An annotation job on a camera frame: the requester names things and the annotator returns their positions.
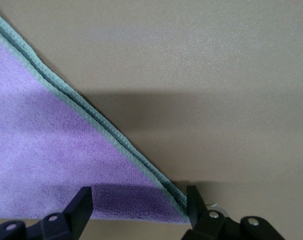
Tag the brown table cover mat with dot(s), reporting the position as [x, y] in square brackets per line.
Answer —
[216, 75]

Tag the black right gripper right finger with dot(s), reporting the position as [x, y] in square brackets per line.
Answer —
[204, 225]

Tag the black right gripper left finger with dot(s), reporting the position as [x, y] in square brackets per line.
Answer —
[76, 215]

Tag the purple microfibre towel grey edge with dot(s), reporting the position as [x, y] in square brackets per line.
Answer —
[54, 150]

